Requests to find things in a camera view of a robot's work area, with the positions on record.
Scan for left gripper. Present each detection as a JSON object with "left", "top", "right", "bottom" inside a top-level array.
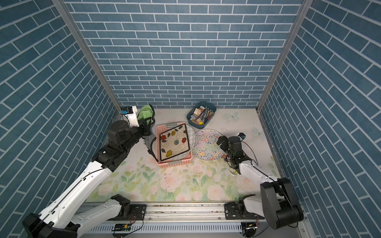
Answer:
[{"left": 119, "top": 115, "right": 153, "bottom": 153}]

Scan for green microfiber cloth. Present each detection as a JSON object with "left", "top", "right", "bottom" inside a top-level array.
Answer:
[{"left": 137, "top": 104, "right": 155, "bottom": 125}]

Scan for round colourful squiggle plate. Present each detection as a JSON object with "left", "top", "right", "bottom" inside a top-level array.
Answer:
[{"left": 192, "top": 129, "right": 226, "bottom": 161}]

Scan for square flower plate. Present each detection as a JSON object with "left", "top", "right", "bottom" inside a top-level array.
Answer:
[{"left": 158, "top": 122, "right": 191, "bottom": 162}]

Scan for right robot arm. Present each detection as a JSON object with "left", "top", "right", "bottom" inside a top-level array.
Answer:
[{"left": 217, "top": 133, "right": 304, "bottom": 230}]

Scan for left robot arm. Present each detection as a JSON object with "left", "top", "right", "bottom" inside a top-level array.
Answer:
[{"left": 22, "top": 117, "right": 155, "bottom": 238}]

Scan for pink plastic basket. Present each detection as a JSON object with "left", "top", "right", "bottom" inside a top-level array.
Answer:
[{"left": 155, "top": 122, "right": 195, "bottom": 168}]

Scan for pencils in bin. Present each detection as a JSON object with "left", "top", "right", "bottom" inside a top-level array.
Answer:
[{"left": 199, "top": 107, "right": 214, "bottom": 125}]

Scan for teal plastic bin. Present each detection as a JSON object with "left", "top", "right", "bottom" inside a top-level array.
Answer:
[{"left": 187, "top": 101, "right": 217, "bottom": 129}]

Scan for cream box in bin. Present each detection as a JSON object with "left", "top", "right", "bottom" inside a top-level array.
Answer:
[{"left": 193, "top": 108, "right": 202, "bottom": 117}]

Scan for floral table mat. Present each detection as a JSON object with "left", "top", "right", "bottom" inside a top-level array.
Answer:
[{"left": 87, "top": 109, "right": 280, "bottom": 202}]

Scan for green circuit board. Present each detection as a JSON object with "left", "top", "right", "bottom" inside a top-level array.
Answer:
[{"left": 112, "top": 224, "right": 132, "bottom": 233}]

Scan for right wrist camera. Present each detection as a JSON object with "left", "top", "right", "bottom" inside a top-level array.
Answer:
[{"left": 237, "top": 132, "right": 246, "bottom": 141}]

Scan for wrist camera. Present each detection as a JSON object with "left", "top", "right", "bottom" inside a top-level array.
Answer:
[
  {"left": 237, "top": 132, "right": 246, "bottom": 141},
  {"left": 120, "top": 106, "right": 139, "bottom": 128}
]

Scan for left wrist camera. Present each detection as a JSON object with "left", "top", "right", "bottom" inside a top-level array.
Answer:
[{"left": 120, "top": 106, "right": 139, "bottom": 128}]

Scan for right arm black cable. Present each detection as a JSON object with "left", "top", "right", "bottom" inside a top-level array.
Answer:
[{"left": 241, "top": 139, "right": 300, "bottom": 229}]

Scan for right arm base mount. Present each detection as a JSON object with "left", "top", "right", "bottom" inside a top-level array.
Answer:
[{"left": 224, "top": 194, "right": 265, "bottom": 220}]

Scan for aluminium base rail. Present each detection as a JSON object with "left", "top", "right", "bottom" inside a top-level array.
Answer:
[{"left": 77, "top": 202, "right": 312, "bottom": 238}]

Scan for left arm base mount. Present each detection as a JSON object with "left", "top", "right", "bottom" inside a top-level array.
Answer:
[{"left": 108, "top": 194, "right": 147, "bottom": 221}]

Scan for aluminium corner post left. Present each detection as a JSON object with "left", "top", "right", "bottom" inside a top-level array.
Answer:
[{"left": 52, "top": 0, "right": 121, "bottom": 110}]

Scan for aluminium corner post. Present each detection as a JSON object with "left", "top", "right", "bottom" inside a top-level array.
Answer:
[
  {"left": 52, "top": 0, "right": 121, "bottom": 110},
  {"left": 257, "top": 0, "right": 313, "bottom": 113}
]

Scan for aluminium corner post right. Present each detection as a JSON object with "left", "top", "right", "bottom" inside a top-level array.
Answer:
[{"left": 257, "top": 0, "right": 313, "bottom": 113}]

